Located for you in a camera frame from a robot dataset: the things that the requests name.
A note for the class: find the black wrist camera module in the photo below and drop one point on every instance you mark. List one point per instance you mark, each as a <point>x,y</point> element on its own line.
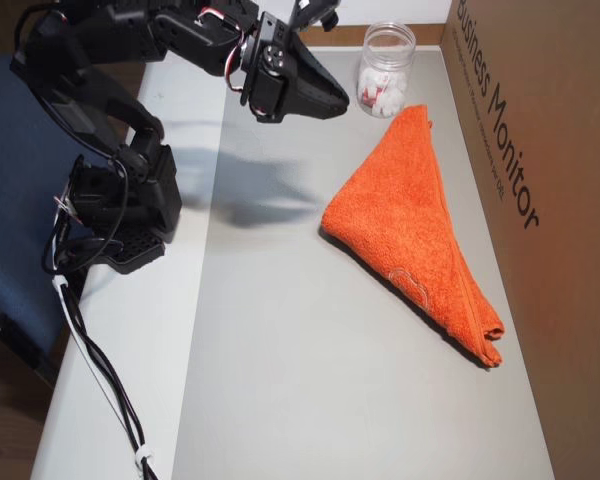
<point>315,10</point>

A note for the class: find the cardboard Business Monitor box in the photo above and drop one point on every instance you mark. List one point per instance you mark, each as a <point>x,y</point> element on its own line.
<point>570,300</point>

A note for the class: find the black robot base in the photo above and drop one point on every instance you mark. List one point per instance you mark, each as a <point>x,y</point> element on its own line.
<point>140,240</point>

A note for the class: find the red white label card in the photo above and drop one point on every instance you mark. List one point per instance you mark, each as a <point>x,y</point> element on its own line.
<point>372,95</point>

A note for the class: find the clear plastic jar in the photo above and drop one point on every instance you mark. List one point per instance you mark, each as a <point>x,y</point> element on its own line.
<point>385,50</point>

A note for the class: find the brown cardboard back panel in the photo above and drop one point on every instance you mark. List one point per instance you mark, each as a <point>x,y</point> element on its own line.
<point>350,35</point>

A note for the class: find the blue office chair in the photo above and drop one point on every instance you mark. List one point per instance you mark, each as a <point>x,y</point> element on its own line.
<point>15,175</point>

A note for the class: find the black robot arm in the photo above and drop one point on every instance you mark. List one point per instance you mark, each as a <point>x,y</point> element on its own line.
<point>130,40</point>

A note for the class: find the grey table mat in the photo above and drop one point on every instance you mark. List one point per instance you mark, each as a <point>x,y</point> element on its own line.
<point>280,350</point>

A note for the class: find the orange terry towel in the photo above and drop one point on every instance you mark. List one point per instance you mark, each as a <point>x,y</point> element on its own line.
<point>410,225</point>

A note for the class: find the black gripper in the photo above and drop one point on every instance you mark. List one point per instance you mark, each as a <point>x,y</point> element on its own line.
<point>300,85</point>

